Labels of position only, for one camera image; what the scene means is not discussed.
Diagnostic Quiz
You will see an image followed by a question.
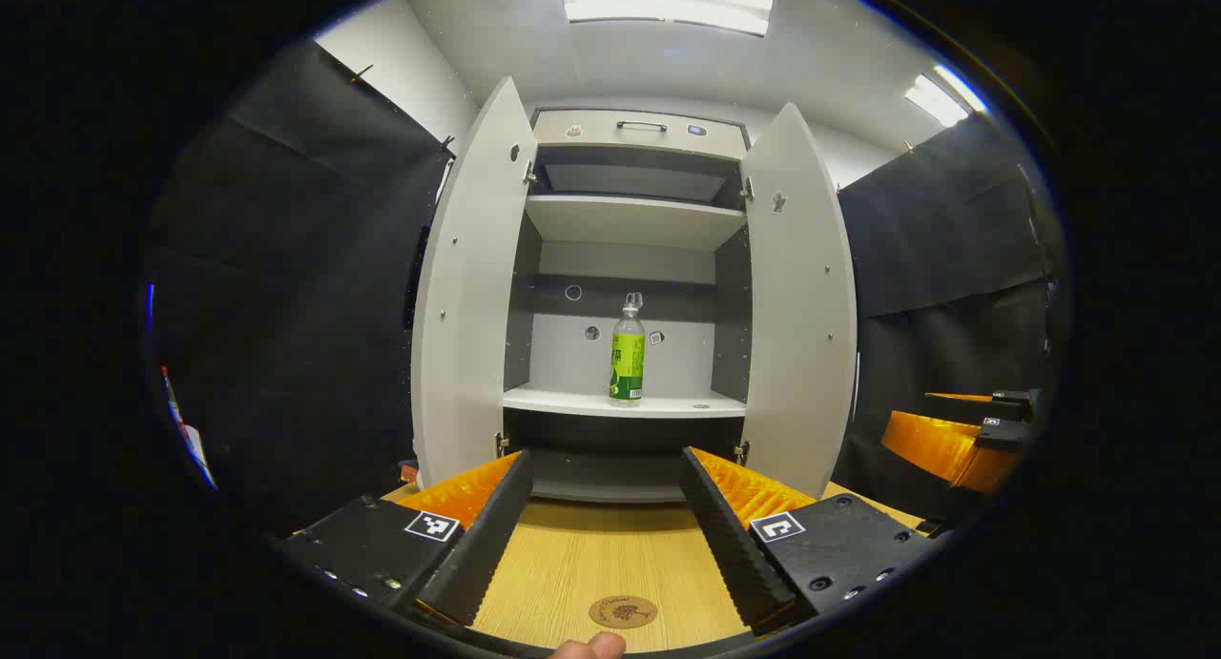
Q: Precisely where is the grey cabinet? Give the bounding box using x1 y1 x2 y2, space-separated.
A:
501 108 752 505

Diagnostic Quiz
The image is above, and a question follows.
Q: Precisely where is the green label bottle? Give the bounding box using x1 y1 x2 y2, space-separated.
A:
609 293 647 407

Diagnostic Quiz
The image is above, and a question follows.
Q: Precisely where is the grey cabinet door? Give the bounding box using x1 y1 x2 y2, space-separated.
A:
739 103 859 500
410 75 540 493

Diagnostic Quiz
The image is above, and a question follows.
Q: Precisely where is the grey cabinet drawer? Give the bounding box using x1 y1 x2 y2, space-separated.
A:
531 109 750 161

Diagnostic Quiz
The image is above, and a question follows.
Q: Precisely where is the ceiling light panel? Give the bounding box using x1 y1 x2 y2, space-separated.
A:
558 0 774 38
904 63 988 128

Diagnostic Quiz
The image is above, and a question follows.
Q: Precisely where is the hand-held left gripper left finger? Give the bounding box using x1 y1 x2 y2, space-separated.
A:
277 449 535 629

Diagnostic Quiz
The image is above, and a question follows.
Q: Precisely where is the round wooden coaster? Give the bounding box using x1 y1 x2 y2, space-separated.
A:
589 595 659 629

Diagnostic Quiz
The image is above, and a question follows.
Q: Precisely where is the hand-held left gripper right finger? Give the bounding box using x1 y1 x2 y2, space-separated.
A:
679 446 943 636

